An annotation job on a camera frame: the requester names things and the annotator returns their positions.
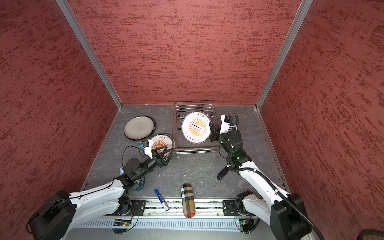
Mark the white perforated cable duct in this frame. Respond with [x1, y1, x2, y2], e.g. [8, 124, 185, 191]
[78, 218, 240, 232]

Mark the corner aluminium profile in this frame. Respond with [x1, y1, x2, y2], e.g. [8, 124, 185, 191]
[56, 0, 124, 111]
[256, 0, 313, 111]

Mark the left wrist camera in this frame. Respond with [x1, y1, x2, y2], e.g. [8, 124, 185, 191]
[140, 139, 154, 159]

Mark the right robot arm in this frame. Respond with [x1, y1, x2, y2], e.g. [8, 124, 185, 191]
[209, 123, 314, 240]

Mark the teal alarm clock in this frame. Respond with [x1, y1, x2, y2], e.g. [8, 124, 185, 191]
[135, 177, 145, 191]

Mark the metal wire dish rack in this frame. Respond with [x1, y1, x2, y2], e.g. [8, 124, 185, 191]
[172, 101, 219, 155]

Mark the dark rimmed cream plate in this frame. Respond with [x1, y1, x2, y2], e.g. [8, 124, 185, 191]
[124, 115, 157, 141]

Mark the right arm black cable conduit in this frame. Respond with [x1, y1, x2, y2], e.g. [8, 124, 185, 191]
[218, 113, 326, 240]

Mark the left corner aluminium profile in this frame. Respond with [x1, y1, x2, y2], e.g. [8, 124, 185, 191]
[56, 0, 124, 111]

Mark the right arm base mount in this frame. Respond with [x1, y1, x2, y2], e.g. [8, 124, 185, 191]
[222, 199, 265, 217]

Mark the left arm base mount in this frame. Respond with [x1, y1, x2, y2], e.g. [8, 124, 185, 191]
[113, 200, 147, 216]

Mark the right corner aluminium profile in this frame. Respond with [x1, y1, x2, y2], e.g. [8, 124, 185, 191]
[256, 0, 313, 111]

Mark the aluminium front rail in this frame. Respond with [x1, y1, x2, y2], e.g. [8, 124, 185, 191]
[104, 197, 306, 219]

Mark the orange sunburst plate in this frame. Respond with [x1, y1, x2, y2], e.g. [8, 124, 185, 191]
[151, 134, 174, 149]
[182, 112, 211, 144]

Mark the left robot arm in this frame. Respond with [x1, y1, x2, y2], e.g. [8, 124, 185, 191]
[26, 147, 175, 240]

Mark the plaid glasses case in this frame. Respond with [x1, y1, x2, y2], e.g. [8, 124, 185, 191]
[181, 183, 196, 218]

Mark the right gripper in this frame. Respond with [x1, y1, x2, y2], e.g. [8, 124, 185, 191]
[209, 122, 233, 156]

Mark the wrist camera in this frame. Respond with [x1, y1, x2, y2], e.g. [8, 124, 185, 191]
[220, 115, 231, 134]
[140, 139, 154, 159]

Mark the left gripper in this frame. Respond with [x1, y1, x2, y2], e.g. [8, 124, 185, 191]
[136, 144, 175, 181]

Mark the black usb stick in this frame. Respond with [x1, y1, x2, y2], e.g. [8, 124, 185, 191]
[217, 166, 230, 181]

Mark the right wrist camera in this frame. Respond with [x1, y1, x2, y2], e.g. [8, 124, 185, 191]
[220, 115, 231, 134]

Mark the blue marker pen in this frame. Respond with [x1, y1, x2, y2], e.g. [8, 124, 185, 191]
[154, 189, 170, 212]

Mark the white grey line plate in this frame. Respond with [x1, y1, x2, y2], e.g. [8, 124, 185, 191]
[124, 115, 156, 141]

